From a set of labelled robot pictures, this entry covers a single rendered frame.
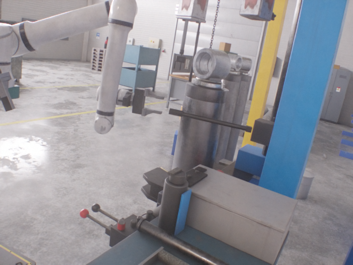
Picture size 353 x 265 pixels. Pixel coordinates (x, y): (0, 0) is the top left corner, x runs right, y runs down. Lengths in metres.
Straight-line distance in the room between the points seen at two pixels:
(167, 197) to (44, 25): 1.05
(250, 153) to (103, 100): 0.77
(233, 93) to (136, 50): 6.77
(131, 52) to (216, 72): 8.08
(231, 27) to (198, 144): 11.61
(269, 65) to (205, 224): 3.14
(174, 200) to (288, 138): 0.57
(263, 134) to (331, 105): 10.20
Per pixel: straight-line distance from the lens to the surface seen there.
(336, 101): 11.42
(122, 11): 1.37
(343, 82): 11.39
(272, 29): 3.97
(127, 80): 9.47
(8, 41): 1.48
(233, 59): 2.75
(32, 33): 1.59
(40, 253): 2.52
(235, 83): 2.74
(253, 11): 1.29
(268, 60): 3.94
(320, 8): 1.24
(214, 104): 1.37
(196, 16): 1.54
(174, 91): 7.67
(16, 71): 9.32
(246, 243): 0.96
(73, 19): 1.54
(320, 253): 3.21
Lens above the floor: 1.63
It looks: 15 degrees down
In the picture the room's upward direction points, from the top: 10 degrees clockwise
